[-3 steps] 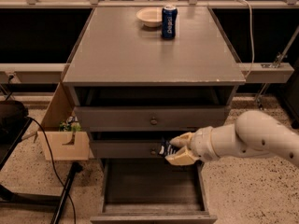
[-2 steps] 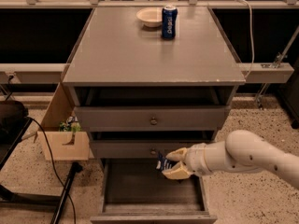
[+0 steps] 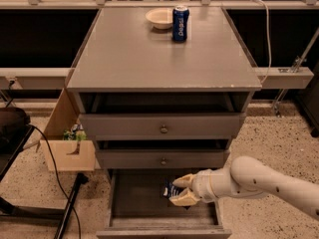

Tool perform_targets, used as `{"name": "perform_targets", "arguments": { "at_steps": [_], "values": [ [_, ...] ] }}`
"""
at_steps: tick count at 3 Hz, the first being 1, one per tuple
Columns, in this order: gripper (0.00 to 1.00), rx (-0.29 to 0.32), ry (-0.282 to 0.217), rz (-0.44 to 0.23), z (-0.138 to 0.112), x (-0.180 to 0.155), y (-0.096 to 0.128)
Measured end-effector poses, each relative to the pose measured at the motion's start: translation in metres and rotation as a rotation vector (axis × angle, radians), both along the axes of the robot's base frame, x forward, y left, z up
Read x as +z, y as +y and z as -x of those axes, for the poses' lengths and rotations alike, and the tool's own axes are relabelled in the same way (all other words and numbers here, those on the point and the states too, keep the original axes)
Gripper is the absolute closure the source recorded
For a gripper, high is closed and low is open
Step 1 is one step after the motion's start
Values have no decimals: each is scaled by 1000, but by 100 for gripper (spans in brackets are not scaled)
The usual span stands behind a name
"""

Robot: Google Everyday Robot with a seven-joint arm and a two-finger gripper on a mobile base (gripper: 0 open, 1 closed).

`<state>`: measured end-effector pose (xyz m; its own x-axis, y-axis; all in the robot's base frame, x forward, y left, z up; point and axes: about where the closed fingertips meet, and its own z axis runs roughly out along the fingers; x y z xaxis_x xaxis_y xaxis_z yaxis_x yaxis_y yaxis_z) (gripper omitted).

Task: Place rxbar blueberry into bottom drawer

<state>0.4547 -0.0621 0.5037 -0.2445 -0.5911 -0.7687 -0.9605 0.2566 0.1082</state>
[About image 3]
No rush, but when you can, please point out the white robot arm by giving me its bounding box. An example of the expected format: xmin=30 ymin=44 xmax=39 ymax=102
xmin=164 ymin=156 xmax=319 ymax=220

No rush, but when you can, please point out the top grey drawer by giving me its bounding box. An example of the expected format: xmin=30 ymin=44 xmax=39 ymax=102
xmin=79 ymin=113 xmax=245 ymax=140

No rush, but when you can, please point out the white cable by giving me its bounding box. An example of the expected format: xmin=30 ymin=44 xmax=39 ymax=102
xmin=250 ymin=0 xmax=273 ymax=85

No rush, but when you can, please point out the grey drawer cabinet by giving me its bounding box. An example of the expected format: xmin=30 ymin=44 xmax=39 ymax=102
xmin=66 ymin=6 xmax=263 ymax=239

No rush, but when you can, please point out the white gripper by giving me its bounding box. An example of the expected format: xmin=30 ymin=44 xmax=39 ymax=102
xmin=169 ymin=169 xmax=216 ymax=207

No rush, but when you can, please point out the black cable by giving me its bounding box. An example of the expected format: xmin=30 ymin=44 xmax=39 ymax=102
xmin=27 ymin=123 xmax=83 ymax=239

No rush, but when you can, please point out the middle grey drawer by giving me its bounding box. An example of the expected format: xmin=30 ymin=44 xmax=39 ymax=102
xmin=96 ymin=150 xmax=230 ymax=169

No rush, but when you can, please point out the blue rxbar blueberry wrapper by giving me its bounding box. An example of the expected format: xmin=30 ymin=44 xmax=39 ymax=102
xmin=162 ymin=180 xmax=182 ymax=198

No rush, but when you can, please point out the green snack bag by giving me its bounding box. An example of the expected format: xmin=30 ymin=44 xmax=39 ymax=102
xmin=63 ymin=123 xmax=87 ymax=141

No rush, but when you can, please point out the blue pepsi can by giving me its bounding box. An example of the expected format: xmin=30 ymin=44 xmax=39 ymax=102
xmin=172 ymin=5 xmax=189 ymax=42

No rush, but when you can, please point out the cardboard box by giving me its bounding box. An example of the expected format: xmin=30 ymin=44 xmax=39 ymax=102
xmin=40 ymin=90 xmax=96 ymax=171

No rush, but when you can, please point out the white bowl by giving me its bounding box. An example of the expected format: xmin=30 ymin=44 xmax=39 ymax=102
xmin=146 ymin=8 xmax=172 ymax=30

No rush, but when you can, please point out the black cart stand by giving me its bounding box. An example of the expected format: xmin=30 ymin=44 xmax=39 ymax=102
xmin=0 ymin=107 xmax=90 ymax=239

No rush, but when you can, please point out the bottom grey open drawer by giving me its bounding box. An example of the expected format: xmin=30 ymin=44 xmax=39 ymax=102
xmin=97 ymin=169 xmax=231 ymax=239

